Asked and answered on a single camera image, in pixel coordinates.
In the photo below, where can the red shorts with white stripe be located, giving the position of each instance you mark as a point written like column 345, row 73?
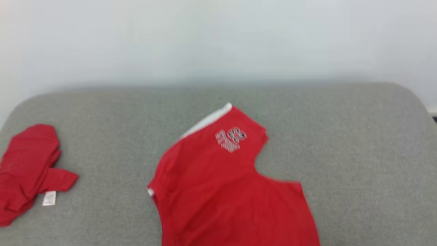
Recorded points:
column 211, row 191

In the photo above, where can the grey fabric sofa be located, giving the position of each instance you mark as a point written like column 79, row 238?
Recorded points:
column 102, row 130

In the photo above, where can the red shirt with white sleeves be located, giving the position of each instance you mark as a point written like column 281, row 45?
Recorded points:
column 27, row 164

